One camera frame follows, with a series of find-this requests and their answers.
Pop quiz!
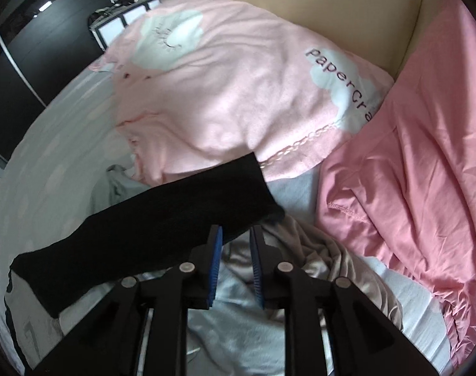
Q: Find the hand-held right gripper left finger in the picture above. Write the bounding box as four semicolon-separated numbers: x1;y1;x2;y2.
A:
30;225;225;376

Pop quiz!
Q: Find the white nightstand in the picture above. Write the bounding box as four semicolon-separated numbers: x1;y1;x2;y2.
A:
88;0;160;51

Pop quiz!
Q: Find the beige garment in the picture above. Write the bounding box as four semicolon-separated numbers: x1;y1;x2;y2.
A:
218;219;404;332

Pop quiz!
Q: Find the black sliding-door wardrobe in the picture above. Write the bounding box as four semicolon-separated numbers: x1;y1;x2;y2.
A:
0;0;117;161

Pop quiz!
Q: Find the grey shirt with black sleeves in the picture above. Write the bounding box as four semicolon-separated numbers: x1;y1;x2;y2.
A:
9;152;287;319

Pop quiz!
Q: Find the light pink printed pillow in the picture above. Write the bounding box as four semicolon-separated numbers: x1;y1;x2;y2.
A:
87;0;395;186

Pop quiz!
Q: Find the plain pink pillow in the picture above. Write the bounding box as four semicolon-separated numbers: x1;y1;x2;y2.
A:
314;0;476;367

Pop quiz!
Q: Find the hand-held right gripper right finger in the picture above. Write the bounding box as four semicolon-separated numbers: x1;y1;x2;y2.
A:
249;225;438;376

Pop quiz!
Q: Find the beige padded headboard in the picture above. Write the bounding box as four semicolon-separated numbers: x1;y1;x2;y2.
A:
152;0;438;83

